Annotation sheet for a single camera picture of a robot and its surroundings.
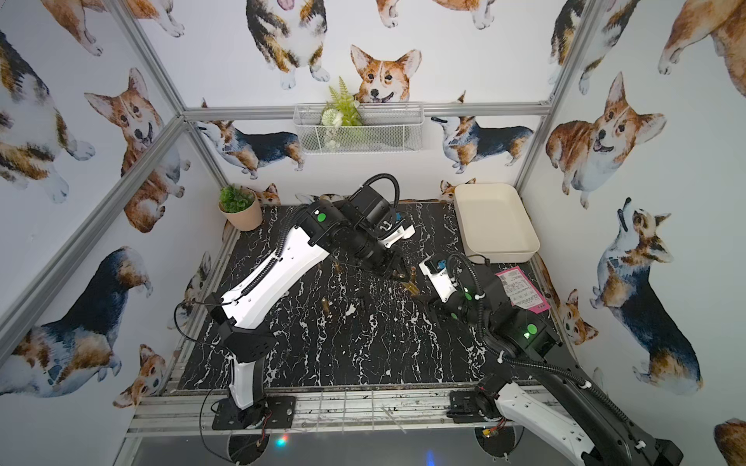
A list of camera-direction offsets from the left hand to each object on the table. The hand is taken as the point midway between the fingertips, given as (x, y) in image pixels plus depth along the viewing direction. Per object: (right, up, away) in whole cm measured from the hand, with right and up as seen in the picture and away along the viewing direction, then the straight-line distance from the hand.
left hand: (412, 277), depth 64 cm
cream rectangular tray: (+35, +13, +47) cm, 60 cm away
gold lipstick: (-25, -14, +26) cm, 39 cm away
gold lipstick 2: (0, -2, +2) cm, 3 cm away
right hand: (+2, -3, +3) cm, 5 cm away
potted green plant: (-58, +19, +40) cm, 73 cm away
